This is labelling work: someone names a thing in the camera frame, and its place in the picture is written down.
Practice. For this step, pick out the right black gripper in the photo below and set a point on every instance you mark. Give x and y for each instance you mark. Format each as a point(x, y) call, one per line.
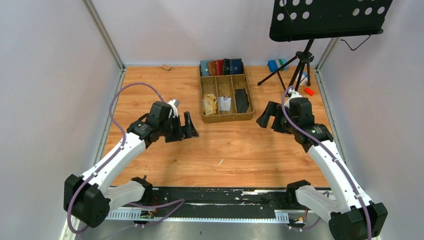
point(276, 120)

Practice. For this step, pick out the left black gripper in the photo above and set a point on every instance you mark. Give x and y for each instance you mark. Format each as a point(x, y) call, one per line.
point(178, 127)

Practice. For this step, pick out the dark blue card holder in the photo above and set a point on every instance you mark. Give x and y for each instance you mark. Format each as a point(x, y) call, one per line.
point(236, 66)

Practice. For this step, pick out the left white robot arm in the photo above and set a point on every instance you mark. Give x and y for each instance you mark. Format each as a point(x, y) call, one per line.
point(90, 197)

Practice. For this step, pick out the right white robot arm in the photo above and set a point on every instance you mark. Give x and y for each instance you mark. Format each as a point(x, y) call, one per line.
point(352, 215)

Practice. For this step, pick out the black cards pile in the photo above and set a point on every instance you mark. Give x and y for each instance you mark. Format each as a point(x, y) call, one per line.
point(241, 99)

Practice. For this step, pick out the gold cards pile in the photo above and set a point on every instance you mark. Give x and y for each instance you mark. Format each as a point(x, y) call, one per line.
point(209, 104)

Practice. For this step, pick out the white cards pile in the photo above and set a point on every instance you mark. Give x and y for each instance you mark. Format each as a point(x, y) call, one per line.
point(224, 103)

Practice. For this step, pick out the black card holder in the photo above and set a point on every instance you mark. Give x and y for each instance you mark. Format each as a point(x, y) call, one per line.
point(225, 66)

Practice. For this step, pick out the teal card holder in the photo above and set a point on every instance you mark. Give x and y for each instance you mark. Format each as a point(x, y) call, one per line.
point(204, 67)

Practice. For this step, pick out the brown card holder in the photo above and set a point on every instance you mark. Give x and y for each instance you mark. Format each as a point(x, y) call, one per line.
point(211, 68)

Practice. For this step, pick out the red card holder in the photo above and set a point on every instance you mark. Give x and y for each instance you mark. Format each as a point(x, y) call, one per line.
point(219, 66)

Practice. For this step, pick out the red block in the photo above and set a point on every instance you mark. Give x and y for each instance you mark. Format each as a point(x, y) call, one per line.
point(309, 91)

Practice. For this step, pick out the blue green block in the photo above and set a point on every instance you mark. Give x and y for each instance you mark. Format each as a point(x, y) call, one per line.
point(274, 65)

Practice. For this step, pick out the woven wicker tray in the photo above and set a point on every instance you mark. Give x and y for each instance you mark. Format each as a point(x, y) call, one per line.
point(225, 86)

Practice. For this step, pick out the small wooden block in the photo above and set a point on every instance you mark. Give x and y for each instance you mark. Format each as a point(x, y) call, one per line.
point(166, 67)

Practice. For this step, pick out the black music stand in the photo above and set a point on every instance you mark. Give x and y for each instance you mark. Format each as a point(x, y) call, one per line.
point(297, 20)

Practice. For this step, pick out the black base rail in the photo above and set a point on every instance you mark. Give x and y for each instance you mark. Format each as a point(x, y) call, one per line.
point(274, 198)

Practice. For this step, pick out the white slotted cable duct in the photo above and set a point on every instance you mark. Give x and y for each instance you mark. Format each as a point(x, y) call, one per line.
point(204, 214)

